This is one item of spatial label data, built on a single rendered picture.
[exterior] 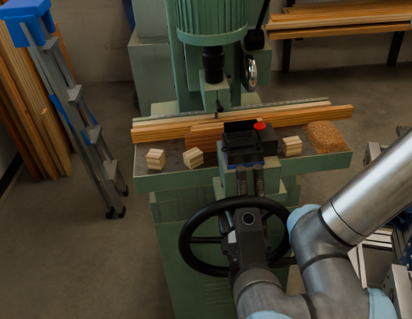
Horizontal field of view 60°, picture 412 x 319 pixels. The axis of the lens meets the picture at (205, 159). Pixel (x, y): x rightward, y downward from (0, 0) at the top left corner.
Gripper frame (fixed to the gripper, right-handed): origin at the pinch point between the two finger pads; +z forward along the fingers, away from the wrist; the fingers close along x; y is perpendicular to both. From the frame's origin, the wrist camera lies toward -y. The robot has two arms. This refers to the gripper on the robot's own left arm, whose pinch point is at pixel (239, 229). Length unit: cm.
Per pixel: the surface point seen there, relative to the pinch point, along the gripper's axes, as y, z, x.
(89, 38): -86, 264, -97
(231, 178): -8.6, 11.5, -0.1
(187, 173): -8.2, 21.8, -10.8
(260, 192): -4.5, 12.1, 6.8
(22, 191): 24, 154, -121
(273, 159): -12.0, 13.4, 10.4
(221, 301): 49, 53, -2
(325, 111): -22, 35, 31
